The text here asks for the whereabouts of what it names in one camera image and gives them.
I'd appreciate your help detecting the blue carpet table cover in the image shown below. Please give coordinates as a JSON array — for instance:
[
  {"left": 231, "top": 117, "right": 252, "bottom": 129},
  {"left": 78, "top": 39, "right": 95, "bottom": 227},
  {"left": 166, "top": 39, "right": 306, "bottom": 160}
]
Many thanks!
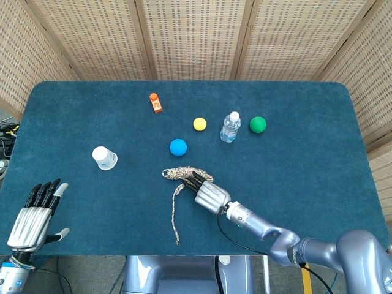
[{"left": 0, "top": 80, "right": 390, "bottom": 257}]

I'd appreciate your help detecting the yellow foam ball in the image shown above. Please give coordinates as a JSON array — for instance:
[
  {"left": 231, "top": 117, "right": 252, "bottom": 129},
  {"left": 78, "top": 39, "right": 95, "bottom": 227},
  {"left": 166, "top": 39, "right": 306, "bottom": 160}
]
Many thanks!
[{"left": 192, "top": 117, "right": 208, "bottom": 132}]

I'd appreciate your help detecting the braided multicolour rope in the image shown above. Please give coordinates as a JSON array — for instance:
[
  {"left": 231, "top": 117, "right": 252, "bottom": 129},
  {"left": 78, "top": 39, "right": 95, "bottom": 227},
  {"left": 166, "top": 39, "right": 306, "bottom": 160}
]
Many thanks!
[{"left": 162, "top": 165, "right": 214, "bottom": 246}]

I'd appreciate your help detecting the black torso cable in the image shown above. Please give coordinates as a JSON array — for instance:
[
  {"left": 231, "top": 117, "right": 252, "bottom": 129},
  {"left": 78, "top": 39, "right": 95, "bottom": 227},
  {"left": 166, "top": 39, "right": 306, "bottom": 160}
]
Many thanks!
[{"left": 214, "top": 255, "right": 223, "bottom": 294}]

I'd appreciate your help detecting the white table leg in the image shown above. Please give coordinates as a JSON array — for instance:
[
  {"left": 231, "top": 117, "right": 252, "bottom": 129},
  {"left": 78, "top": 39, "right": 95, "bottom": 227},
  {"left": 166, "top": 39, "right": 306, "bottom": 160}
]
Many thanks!
[{"left": 262, "top": 255, "right": 272, "bottom": 294}]

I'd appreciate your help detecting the small orange plastic bottle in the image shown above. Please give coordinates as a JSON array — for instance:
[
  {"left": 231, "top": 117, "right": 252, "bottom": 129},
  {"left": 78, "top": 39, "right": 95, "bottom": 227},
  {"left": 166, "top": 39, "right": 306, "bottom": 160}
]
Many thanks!
[{"left": 149, "top": 92, "right": 164, "bottom": 114}]

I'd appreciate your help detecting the grey-blue robot torso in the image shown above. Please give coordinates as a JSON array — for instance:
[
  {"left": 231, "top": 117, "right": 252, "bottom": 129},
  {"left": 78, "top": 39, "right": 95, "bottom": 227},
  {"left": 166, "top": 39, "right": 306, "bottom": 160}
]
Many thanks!
[{"left": 122, "top": 255, "right": 255, "bottom": 294}]

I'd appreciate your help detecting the woven wooden folding screen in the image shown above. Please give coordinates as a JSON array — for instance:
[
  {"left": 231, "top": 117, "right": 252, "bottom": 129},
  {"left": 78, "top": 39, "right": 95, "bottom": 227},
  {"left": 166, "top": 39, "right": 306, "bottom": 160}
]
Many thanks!
[{"left": 0, "top": 0, "right": 392, "bottom": 212}]

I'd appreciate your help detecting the green foam ball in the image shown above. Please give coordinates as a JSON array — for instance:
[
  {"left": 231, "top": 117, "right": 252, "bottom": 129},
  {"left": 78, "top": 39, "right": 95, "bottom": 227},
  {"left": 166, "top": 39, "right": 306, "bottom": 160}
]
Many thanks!
[{"left": 249, "top": 116, "right": 267, "bottom": 134}]

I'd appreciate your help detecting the blue foam ball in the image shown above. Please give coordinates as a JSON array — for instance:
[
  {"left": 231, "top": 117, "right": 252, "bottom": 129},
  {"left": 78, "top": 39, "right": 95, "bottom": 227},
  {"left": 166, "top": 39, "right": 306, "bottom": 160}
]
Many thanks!
[{"left": 169, "top": 138, "right": 188, "bottom": 157}]

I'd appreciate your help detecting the floor cable bundle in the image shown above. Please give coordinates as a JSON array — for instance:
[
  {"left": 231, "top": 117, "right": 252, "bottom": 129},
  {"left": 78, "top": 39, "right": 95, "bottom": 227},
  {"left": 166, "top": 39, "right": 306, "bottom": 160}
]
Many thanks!
[{"left": 0, "top": 119, "right": 21, "bottom": 172}]

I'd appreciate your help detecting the clear plastic water bottle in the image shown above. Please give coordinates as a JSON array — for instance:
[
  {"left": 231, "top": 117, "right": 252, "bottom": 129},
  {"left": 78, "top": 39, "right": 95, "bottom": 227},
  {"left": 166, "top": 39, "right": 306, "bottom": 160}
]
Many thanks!
[{"left": 220, "top": 111, "right": 242, "bottom": 144}]

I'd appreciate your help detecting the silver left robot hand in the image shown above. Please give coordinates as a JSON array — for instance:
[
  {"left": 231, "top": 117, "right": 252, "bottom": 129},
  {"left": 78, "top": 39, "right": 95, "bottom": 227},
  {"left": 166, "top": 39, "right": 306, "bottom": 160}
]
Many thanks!
[{"left": 6, "top": 178, "right": 70, "bottom": 254}]

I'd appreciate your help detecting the white paper cup blue flower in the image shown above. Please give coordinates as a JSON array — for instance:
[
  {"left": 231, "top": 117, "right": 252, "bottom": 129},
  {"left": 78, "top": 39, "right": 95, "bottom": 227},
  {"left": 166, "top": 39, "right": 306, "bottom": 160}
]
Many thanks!
[{"left": 92, "top": 146, "right": 118, "bottom": 171}]

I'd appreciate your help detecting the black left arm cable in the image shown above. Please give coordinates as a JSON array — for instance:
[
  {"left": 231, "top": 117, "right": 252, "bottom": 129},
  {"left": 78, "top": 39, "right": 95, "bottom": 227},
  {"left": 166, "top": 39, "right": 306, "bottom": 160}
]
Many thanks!
[{"left": 30, "top": 268, "right": 74, "bottom": 294}]

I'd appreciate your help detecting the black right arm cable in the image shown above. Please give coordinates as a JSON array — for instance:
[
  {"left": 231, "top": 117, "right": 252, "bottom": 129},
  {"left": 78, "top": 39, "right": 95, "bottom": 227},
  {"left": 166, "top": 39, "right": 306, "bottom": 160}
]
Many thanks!
[{"left": 216, "top": 211, "right": 334, "bottom": 294}]

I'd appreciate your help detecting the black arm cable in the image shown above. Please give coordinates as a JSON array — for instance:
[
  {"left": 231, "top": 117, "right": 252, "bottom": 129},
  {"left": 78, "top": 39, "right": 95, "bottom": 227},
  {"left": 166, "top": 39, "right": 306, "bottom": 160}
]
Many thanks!
[
  {"left": 30, "top": 268, "right": 74, "bottom": 294},
  {"left": 216, "top": 211, "right": 334, "bottom": 294}
]

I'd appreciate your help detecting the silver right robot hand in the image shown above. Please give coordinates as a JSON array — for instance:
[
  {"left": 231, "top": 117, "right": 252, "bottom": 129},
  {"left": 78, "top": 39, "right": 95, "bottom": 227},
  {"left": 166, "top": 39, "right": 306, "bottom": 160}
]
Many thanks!
[{"left": 183, "top": 171, "right": 231, "bottom": 215}]

